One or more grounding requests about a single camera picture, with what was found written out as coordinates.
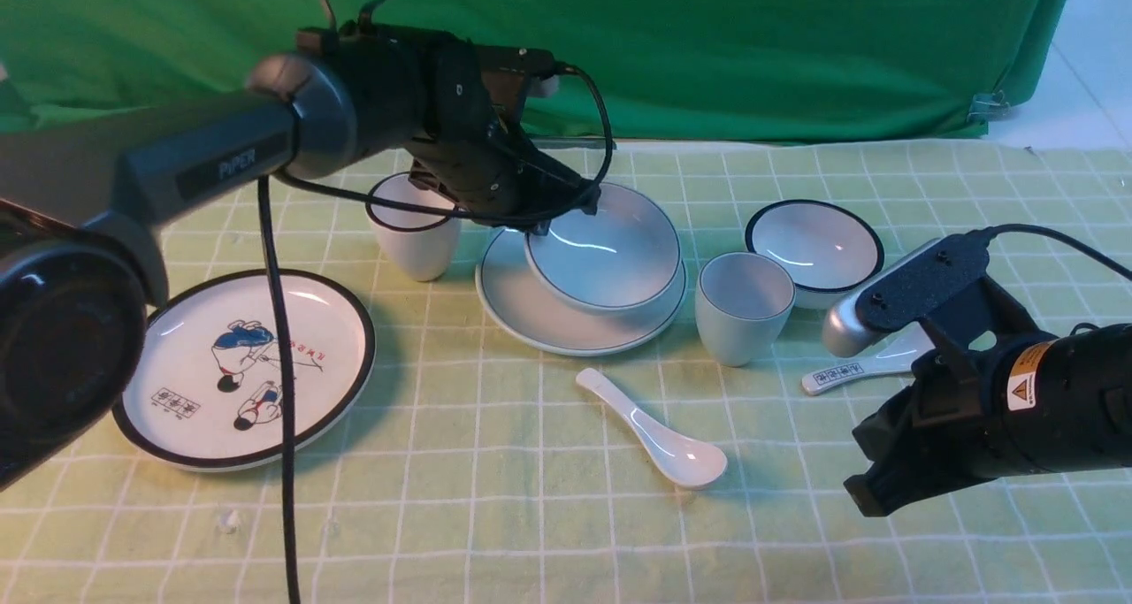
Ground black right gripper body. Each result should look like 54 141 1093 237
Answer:
844 277 1075 518

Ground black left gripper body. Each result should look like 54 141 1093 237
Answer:
342 21 602 233

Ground green rimmed white bowl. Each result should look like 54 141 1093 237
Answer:
523 184 684 313

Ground green rimmed white cup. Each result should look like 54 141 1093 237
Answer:
694 252 796 369

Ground plain white ceramic spoon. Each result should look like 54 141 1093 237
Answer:
575 369 729 490

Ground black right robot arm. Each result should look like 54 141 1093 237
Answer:
844 277 1131 518

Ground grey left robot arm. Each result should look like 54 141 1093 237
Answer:
1 16 604 486

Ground white spoon with label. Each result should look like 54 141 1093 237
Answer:
799 325 934 397

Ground black rimmed white cup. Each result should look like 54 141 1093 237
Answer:
367 172 462 282

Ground green rimmed white plate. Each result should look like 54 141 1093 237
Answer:
475 228 686 357

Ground black rimmed white bowl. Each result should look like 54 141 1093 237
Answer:
744 200 885 311

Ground green backdrop cloth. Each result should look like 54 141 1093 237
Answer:
1 0 1067 143

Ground green checkered tablecloth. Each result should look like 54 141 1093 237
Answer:
1 141 1129 603

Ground metal binder clip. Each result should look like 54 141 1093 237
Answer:
966 89 1013 123

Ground black rimmed illustrated plate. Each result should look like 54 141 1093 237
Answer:
112 270 377 472

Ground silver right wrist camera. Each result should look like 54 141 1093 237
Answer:
821 233 991 359

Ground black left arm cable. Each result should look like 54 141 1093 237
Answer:
256 0 615 604

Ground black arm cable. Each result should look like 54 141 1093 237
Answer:
968 224 1132 282
256 0 615 604

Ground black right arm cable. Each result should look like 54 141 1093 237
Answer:
968 224 1132 282

